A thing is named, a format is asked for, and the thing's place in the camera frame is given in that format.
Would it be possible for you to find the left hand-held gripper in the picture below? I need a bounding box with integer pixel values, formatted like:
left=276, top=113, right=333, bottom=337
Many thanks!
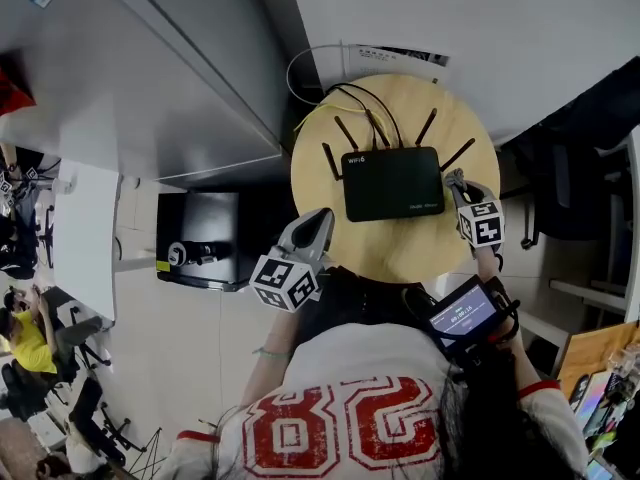
left=248, top=207, right=337, bottom=314

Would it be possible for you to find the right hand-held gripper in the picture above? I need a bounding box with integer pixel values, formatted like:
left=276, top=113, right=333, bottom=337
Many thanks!
left=450, top=181, right=506, bottom=259

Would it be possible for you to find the grey cloth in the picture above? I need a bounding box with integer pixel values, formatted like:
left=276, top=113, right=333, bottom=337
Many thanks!
left=443, top=167, right=474, bottom=200

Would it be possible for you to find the black router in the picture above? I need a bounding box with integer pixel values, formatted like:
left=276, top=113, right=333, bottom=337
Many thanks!
left=321, top=107, right=477, bottom=223

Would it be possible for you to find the person's right forearm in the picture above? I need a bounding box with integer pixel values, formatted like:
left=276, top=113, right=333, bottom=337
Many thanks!
left=472, top=243, right=549, bottom=394

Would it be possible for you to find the person's left forearm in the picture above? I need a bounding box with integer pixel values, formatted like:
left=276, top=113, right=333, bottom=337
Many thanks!
left=239, top=303, right=302, bottom=410

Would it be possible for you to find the round wooden side table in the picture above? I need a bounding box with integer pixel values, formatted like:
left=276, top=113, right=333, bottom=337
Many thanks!
left=290, top=73, right=502, bottom=285

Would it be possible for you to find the black and silver tool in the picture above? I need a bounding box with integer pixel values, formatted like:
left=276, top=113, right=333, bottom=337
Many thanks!
left=166, top=239, right=234, bottom=268

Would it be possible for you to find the black computer case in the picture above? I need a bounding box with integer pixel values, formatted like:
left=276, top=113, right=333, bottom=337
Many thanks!
left=155, top=191, right=242, bottom=293

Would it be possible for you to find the black fabric chair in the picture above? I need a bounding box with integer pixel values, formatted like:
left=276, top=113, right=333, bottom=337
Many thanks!
left=498, top=56, right=640, bottom=250

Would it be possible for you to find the printed paper sheet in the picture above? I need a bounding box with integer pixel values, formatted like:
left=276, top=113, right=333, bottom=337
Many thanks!
left=347, top=43, right=451, bottom=68

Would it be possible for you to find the white shelf unit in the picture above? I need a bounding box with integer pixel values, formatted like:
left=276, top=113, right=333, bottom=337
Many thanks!
left=519, top=122, right=640, bottom=369

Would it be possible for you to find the white jersey with red numerals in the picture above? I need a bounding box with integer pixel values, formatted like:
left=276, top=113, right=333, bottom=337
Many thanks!
left=158, top=322, right=592, bottom=480

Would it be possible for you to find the wooden desk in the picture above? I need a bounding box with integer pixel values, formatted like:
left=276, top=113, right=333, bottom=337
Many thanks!
left=556, top=320, right=640, bottom=400

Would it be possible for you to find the white table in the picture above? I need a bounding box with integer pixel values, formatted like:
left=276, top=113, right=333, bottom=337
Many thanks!
left=51, top=159, right=122, bottom=325

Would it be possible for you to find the grey cabinet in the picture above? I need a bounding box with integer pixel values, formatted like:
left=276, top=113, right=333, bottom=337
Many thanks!
left=0, top=0, right=321, bottom=190

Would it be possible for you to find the black office chair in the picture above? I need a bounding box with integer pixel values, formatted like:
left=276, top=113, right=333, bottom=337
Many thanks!
left=64, top=375, right=134, bottom=469

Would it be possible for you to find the black router cable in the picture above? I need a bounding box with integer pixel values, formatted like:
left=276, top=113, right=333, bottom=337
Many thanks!
left=323, top=82, right=404, bottom=149

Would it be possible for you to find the yellow cable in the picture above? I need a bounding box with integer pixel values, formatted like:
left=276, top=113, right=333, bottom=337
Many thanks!
left=293, top=102, right=391, bottom=148

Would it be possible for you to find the white cable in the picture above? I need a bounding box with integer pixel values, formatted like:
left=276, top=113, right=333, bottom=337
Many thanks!
left=285, top=43, right=351, bottom=107

